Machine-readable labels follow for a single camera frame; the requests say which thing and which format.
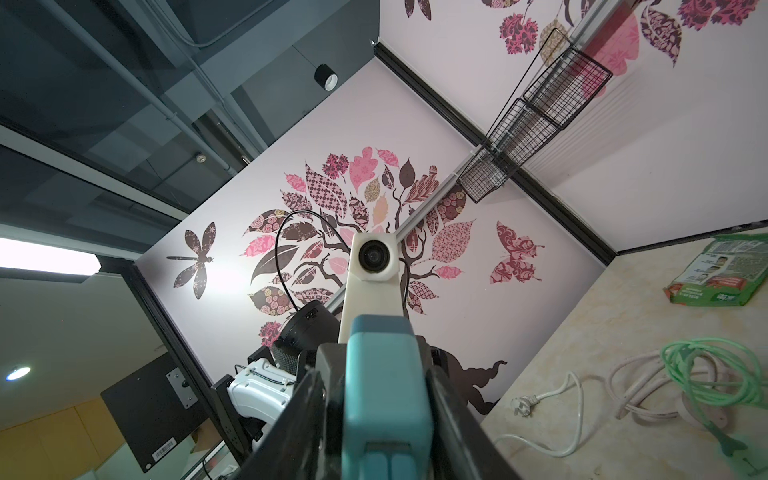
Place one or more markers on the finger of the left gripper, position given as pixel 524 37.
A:
pixel 331 364

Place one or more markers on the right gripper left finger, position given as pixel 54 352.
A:
pixel 291 449

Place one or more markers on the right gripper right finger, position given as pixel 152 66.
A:
pixel 460 448

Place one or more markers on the teal charger plug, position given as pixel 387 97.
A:
pixel 387 421

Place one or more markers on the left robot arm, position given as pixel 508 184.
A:
pixel 249 403

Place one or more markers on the green snack packet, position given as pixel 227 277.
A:
pixel 725 274

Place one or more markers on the black wire basket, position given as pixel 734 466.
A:
pixel 568 83

